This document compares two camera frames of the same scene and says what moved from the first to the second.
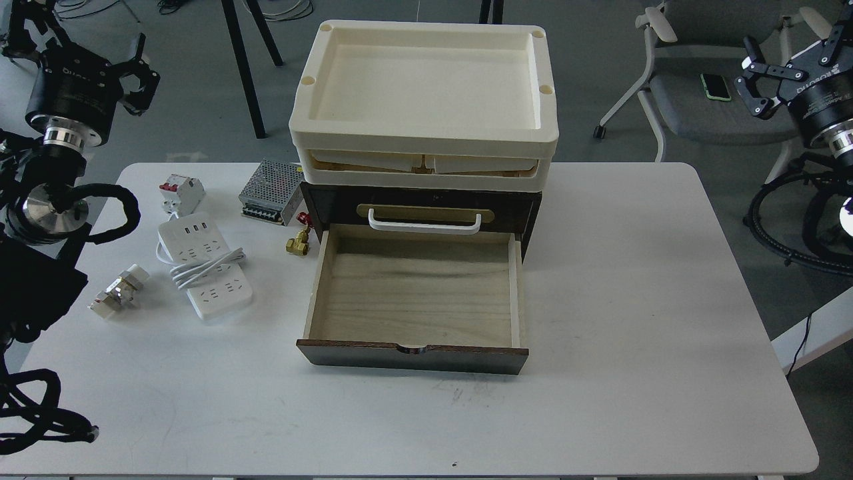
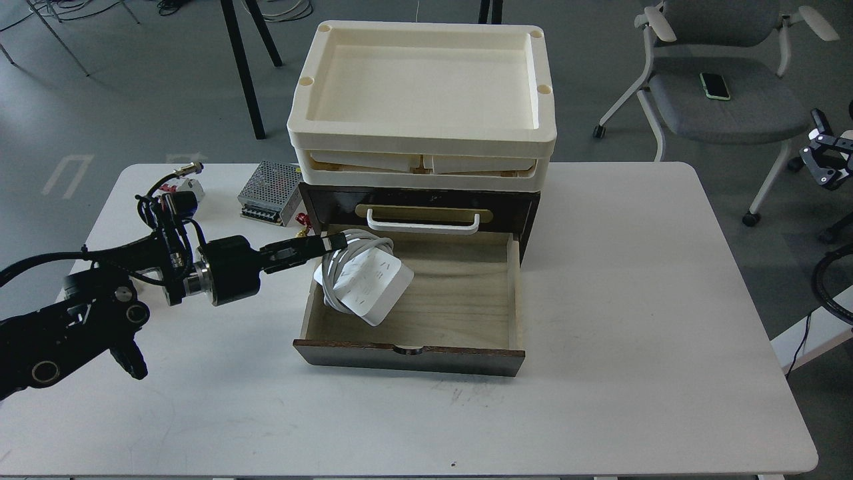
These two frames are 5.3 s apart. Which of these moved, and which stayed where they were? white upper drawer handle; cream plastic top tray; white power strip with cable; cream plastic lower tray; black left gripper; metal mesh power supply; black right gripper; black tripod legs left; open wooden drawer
Moved: black left gripper; white power strip with cable; black right gripper
Stayed: open wooden drawer; black tripod legs left; cream plastic top tray; cream plastic lower tray; metal mesh power supply; white upper drawer handle
